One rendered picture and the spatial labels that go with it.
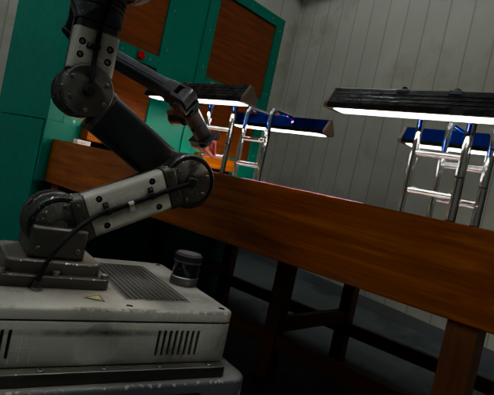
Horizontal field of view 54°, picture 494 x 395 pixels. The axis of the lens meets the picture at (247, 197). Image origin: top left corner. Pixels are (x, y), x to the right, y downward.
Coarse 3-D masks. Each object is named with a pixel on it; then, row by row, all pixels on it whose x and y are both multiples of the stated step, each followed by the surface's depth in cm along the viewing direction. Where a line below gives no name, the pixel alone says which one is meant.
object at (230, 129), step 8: (208, 112) 215; (232, 112) 205; (208, 120) 215; (232, 120) 205; (216, 128) 211; (224, 128) 207; (232, 128) 205; (224, 144) 206; (200, 152) 216; (224, 152) 206; (224, 160) 206; (224, 168) 206
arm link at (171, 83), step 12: (120, 60) 161; (132, 60) 161; (120, 72) 164; (132, 72) 160; (144, 72) 159; (156, 72) 161; (144, 84) 161; (156, 84) 158; (168, 84) 158; (180, 84) 159; (168, 96) 158; (180, 96) 156; (192, 96) 159
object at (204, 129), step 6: (204, 120) 165; (198, 126) 164; (204, 126) 165; (192, 132) 166; (198, 132) 165; (204, 132) 165; (210, 132) 168; (216, 132) 167; (192, 138) 171; (198, 138) 166; (204, 138) 166; (210, 138) 166; (210, 144) 165
